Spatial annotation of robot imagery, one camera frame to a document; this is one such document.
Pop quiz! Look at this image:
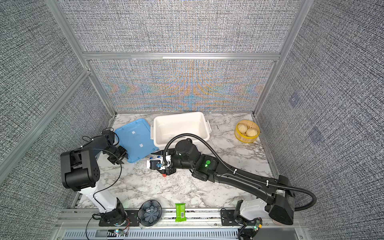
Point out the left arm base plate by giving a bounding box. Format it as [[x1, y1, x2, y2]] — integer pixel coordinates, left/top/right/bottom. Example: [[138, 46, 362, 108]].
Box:
[[99, 210, 140, 227]]

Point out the steamed bun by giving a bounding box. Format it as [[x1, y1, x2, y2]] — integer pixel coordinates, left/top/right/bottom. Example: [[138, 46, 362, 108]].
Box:
[[237, 124, 248, 134], [246, 128, 259, 138]]

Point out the left steamed bun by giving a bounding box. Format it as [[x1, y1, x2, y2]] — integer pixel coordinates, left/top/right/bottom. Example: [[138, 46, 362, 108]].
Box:
[[237, 124, 248, 134]]

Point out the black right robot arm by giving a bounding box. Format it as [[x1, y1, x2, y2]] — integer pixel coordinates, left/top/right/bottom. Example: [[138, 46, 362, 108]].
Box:
[[147, 139, 295, 225]]

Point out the white plastic storage bin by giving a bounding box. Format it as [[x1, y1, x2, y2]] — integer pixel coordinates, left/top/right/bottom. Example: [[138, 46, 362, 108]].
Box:
[[150, 112, 212, 150]]

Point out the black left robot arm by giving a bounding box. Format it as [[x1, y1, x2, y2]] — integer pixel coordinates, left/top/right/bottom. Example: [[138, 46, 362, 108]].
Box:
[[60, 128, 128, 226]]

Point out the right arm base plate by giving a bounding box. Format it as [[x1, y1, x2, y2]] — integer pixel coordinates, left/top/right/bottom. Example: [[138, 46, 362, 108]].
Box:
[[220, 208, 246, 227]]

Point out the bamboo steamer basket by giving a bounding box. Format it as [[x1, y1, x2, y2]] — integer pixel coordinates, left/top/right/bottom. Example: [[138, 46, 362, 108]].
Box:
[[234, 120, 261, 144]]

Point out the right steamed bun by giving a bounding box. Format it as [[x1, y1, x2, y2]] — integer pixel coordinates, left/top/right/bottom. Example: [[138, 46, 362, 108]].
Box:
[[246, 128, 259, 138]]

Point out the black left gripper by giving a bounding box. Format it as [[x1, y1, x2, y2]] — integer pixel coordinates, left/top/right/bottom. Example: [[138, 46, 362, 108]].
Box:
[[103, 145, 129, 165]]

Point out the blue plastic bin lid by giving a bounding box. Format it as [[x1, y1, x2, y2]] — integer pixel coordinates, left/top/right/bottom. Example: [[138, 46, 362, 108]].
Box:
[[115, 119, 159, 163]]

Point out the black corrugated cable hose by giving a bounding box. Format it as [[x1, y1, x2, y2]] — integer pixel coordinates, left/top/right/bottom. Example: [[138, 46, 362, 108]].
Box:
[[163, 133, 318, 212]]

